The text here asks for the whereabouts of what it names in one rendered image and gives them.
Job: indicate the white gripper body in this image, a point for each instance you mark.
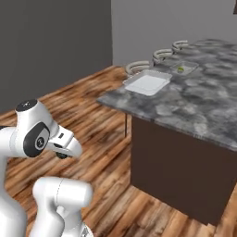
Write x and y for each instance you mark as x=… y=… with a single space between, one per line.
x=71 y=147

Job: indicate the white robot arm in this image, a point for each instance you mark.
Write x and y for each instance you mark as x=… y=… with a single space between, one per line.
x=18 y=142

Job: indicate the large clear tupperware container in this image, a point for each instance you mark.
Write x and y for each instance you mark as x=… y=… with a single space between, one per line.
x=148 y=83

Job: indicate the brown kitchen island counter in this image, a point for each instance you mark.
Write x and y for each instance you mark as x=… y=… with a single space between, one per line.
x=179 y=166

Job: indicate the green lime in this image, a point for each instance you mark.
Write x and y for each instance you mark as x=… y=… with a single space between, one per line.
x=180 y=69

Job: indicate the small clear tupperware container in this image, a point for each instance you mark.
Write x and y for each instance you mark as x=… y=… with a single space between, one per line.
x=185 y=67

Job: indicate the grey round-backed stool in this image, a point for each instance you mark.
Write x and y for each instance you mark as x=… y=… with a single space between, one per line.
x=137 y=66
x=162 y=54
x=179 y=45

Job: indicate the dark wall cupboard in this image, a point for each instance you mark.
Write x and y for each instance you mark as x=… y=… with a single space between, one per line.
x=235 y=6

